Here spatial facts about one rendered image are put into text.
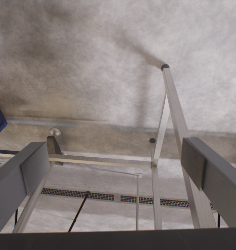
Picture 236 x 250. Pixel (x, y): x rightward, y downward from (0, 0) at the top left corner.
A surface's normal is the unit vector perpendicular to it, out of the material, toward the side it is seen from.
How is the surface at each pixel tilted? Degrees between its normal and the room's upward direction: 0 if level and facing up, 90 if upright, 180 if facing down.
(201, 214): 90
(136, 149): 0
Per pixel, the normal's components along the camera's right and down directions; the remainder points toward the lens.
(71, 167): -0.10, 0.65
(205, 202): 0.00, -0.76
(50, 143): -0.09, 0.22
